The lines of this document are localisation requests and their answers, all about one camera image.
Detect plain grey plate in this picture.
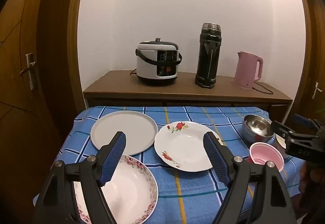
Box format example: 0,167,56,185
91,110,158,156

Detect wooden sideboard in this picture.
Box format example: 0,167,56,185
83,70,293,123

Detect wooden door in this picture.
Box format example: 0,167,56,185
291,0,325,123
0,0,87,224

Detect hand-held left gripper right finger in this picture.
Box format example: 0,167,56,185
203,131,297,224

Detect stainless steel bowl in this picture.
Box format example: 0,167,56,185
241,114,275,144

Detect black thermos flask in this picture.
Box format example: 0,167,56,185
195,23,221,89

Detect white enamel bowl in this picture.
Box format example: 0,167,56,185
275,133,290,159

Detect black kettle cable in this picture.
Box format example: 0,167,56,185
254,82,274,95

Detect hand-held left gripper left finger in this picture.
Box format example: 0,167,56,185
32,131,127,224

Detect white black rice cooker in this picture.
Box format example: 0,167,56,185
134,38,183,86

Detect pink electric kettle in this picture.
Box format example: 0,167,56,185
233,51,263,91

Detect metal door handle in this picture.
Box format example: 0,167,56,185
312,82,323,99
20,53,36,90

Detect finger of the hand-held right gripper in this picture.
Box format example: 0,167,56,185
270,121,316,140
292,113,322,136

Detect white red flower plate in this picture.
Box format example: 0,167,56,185
154,121,224,172

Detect blue plaid tablecloth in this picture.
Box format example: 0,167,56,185
33,105,302,224

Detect pink floral bowl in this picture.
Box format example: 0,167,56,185
72,154,159,224

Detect person's right hand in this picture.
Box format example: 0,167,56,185
299,163,325,214

